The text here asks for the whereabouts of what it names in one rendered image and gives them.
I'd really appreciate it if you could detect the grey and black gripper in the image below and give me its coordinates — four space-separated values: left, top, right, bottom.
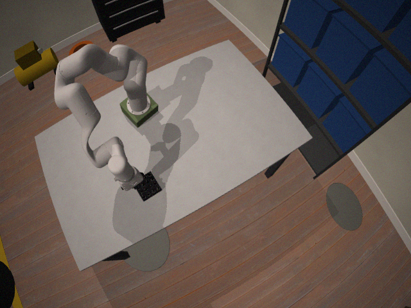
118 166 144 191

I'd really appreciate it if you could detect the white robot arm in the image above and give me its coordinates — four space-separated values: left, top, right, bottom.
54 44 150 183

